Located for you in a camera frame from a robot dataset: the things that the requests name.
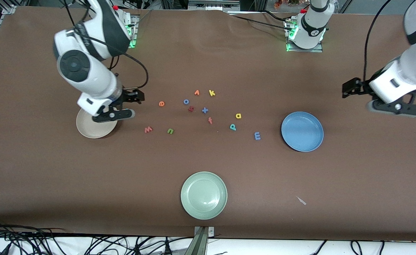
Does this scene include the beige round plate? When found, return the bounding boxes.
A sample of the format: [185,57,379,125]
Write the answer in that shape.
[76,108,119,139]

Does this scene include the blue round plate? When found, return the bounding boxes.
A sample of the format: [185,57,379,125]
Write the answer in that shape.
[281,111,324,152]

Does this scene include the brown table cover sheet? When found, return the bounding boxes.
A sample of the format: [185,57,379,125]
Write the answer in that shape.
[0,6,416,242]

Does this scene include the pale green round plate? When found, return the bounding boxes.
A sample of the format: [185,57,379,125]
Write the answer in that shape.
[180,171,228,220]

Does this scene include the grey metal box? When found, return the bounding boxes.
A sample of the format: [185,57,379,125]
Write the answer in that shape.
[189,0,240,10]

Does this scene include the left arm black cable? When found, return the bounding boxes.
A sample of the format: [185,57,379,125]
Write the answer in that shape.
[362,0,416,85]

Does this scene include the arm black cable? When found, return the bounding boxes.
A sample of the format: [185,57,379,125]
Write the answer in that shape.
[362,0,416,85]
[63,0,149,91]

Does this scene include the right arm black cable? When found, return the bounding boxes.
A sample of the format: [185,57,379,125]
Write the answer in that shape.
[63,0,149,91]

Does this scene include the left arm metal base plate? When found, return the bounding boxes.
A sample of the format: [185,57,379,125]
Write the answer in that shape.
[285,19,324,53]

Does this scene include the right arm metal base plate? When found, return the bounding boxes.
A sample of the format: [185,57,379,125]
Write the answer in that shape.
[122,15,138,49]

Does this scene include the black cable on table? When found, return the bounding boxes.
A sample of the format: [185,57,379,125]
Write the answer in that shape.
[227,10,295,32]

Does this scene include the aluminium camera mount post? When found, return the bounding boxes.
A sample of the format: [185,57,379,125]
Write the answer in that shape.
[189,226,215,255]

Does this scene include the tangled black floor cables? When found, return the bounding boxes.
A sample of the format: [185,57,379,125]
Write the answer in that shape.
[0,218,194,255]

